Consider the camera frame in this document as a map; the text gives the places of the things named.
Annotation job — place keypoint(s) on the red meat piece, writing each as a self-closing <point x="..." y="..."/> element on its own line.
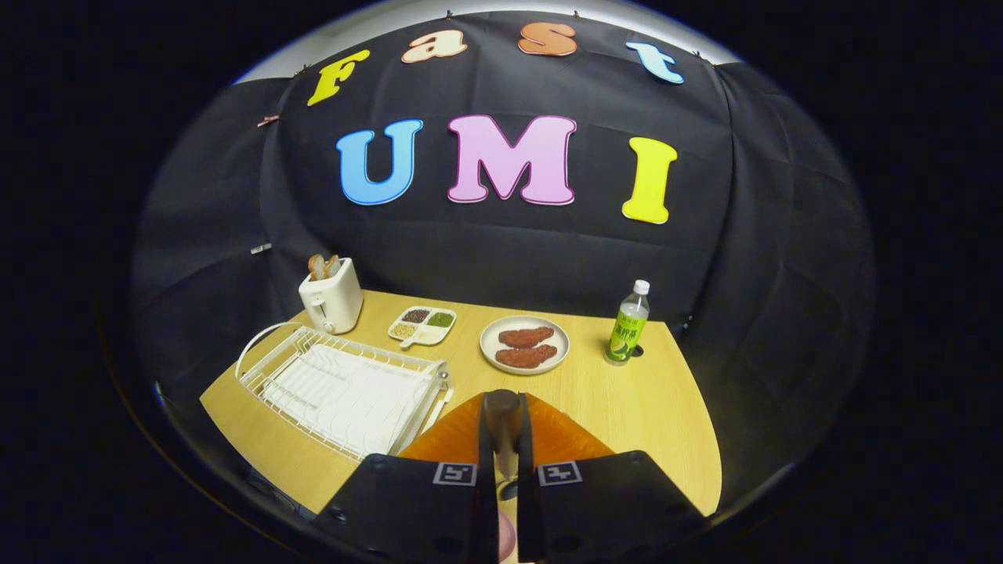
<point x="525" y="337"/>
<point x="526" y="356"/>

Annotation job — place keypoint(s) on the white divided dish with beans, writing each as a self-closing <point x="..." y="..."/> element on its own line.
<point x="431" y="335"/>

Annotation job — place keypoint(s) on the metal spoon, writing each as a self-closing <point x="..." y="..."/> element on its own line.
<point x="503" y="411"/>

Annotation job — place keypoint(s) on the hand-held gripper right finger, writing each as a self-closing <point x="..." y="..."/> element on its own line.
<point x="526" y="509"/>

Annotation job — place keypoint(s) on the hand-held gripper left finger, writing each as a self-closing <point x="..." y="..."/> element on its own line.
<point x="487" y="509"/>

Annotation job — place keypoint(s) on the white toaster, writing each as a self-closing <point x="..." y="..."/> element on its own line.
<point x="337" y="303"/>

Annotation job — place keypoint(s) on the beige plate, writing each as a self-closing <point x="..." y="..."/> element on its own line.
<point x="487" y="345"/>

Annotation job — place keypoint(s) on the black backdrop cloth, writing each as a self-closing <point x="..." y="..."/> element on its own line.
<point x="509" y="251"/>

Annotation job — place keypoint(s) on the pink plate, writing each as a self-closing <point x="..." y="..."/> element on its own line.
<point x="506" y="539"/>

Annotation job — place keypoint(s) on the small red clip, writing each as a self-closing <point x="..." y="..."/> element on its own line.
<point x="268" y="121"/>

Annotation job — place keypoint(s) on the toast slice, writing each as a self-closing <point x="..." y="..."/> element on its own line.
<point x="333" y="265"/>
<point x="316" y="266"/>

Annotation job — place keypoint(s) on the green label drink bottle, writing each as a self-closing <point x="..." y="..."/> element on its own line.
<point x="627" y="329"/>

